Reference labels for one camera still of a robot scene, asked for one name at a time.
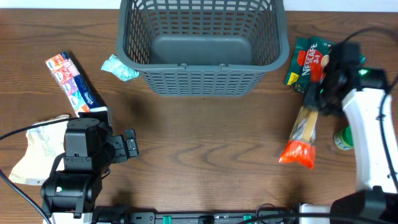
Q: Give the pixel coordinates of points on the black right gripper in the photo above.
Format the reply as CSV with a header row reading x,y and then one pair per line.
x,y
310,96

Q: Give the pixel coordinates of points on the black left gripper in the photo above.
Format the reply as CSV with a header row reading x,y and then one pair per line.
x,y
124,153

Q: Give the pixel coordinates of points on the green Nescafe coffee bag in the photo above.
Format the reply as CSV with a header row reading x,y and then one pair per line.
x,y
311,56

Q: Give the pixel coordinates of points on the green lid jar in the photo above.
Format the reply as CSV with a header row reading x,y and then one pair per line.
x,y
343,139

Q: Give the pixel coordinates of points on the Kleenex tissue multipack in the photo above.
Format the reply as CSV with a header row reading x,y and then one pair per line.
x,y
74,85

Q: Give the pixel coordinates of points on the beige paper pouch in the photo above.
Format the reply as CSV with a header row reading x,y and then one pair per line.
x,y
45,143

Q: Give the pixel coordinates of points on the teal packet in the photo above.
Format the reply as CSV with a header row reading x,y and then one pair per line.
x,y
117,68

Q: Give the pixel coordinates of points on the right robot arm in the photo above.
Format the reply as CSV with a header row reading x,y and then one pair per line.
x,y
363,96

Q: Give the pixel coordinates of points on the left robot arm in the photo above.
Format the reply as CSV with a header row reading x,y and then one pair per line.
x,y
75,180

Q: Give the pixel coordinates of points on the grey plastic basket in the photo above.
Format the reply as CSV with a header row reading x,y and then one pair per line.
x,y
202,47

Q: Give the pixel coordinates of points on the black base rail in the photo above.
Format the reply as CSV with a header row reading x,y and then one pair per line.
x,y
266,214

